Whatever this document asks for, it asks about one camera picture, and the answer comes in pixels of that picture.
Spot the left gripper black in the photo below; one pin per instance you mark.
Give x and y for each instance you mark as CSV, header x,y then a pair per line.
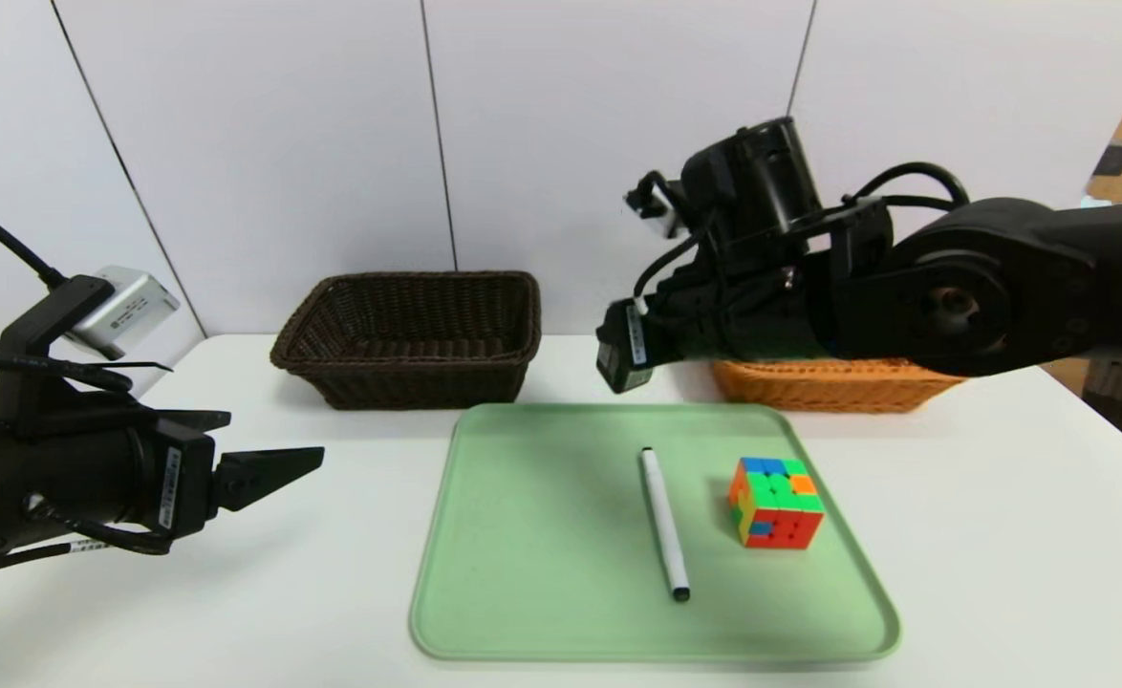
x,y
183,484

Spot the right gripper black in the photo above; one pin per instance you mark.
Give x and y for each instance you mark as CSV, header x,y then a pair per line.
x,y
626,346

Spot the small black snack carton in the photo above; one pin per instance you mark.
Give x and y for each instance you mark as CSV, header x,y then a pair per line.
x,y
630,377

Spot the white marker pen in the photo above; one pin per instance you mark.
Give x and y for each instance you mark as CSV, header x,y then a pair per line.
x,y
666,535

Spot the multicolour puzzle cube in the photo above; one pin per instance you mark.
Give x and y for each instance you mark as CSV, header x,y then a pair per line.
x,y
779,506

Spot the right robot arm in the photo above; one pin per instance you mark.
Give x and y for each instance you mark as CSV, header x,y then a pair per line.
x,y
1001,287

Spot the dark brown wicker basket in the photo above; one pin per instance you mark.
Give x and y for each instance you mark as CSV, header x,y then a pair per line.
x,y
408,382

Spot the orange wicker basket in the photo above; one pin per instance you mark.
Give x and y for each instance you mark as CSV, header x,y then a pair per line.
x,y
829,387

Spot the light green plastic tray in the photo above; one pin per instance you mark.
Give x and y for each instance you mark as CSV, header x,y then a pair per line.
x,y
542,592

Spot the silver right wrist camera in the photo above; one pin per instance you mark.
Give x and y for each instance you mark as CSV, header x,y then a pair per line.
x,y
647,205

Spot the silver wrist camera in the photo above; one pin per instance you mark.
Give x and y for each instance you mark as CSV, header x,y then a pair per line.
x,y
647,205
126,308

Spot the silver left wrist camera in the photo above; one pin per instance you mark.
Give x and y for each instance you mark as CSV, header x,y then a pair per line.
x,y
126,308

